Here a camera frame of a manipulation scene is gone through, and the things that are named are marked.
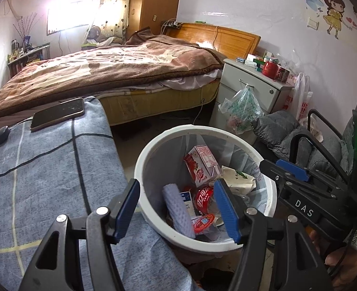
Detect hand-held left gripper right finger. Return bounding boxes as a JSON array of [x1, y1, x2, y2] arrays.
[[213, 178, 333, 291]]

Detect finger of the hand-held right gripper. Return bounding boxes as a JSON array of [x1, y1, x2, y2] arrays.
[[259, 159, 291, 194], [275, 158, 343, 194]]

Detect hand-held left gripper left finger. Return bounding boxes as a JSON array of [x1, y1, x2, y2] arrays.
[[17, 178, 141, 291]]

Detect red cola can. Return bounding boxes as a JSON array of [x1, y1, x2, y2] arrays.
[[183, 185, 227, 219]]

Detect red lidded jelly cup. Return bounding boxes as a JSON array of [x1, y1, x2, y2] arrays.
[[191, 214, 217, 234]]

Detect beige paper bag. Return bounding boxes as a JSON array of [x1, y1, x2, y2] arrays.
[[221, 165, 256, 196]]

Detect pink strawberry milk carton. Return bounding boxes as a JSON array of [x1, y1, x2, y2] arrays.
[[183, 145, 223, 188]]

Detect white trash bin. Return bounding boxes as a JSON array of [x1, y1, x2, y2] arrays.
[[134, 124, 277, 253]]

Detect person's right hand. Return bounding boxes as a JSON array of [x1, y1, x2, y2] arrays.
[[309, 229, 357, 290]]

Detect grey padded jacket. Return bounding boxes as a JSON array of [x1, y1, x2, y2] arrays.
[[251, 94, 357, 194]]

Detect clear green printed plastic bag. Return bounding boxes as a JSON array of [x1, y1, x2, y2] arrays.
[[218, 85, 265, 135]]

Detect white red plastic bag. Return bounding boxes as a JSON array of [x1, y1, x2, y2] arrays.
[[283, 73, 314, 122]]

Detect white nightstand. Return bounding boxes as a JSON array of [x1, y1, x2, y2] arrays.
[[209, 58, 292, 128]]

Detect red tin on cabinet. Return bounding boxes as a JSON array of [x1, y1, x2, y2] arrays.
[[262, 61, 278, 79]]

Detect yellow mattress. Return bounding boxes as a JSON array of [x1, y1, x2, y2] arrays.
[[100, 76, 221, 126]]

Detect stack of medicine boxes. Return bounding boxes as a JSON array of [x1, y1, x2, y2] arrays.
[[236, 50, 280, 73]]

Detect smartphone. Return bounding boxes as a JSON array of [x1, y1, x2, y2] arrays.
[[30, 97, 85, 132]]

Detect wooden headboard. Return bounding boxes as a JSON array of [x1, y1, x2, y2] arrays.
[[162, 22, 261, 59]]

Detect bed with brown blanket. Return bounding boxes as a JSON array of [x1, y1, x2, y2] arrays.
[[0, 27, 227, 122]]

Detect power strip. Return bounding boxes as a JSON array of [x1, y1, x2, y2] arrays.
[[160, 19, 182, 29]]

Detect brown stuffed toy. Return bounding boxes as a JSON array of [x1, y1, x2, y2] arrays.
[[86, 26, 104, 41]]

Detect bright window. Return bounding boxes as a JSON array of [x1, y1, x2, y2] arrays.
[[46, 0, 101, 35]]

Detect wooden wardrobe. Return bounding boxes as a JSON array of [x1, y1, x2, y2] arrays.
[[126, 0, 183, 40]]

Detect patterned curtain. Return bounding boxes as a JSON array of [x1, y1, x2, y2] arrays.
[[86, 0, 134, 41]]

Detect dried branches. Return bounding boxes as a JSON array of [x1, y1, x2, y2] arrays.
[[13, 12, 38, 41]]

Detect white charger cable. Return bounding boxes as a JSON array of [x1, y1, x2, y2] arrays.
[[193, 85, 205, 125]]

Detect cartoon children wall sticker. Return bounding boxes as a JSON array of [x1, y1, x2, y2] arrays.
[[304, 0, 357, 57]]

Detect cluttered wall shelf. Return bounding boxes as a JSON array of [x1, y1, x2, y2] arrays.
[[7, 42, 51, 78]]

